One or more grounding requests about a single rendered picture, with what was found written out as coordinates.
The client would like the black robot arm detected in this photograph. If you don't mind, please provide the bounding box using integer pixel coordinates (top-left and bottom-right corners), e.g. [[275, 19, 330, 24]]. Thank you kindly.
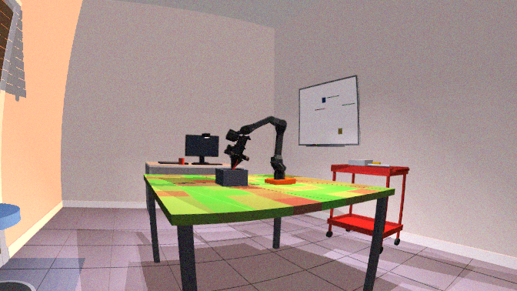
[[225, 115, 287, 180]]

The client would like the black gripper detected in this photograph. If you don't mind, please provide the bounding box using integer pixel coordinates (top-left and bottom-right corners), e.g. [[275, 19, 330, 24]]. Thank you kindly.
[[224, 143, 249, 169]]

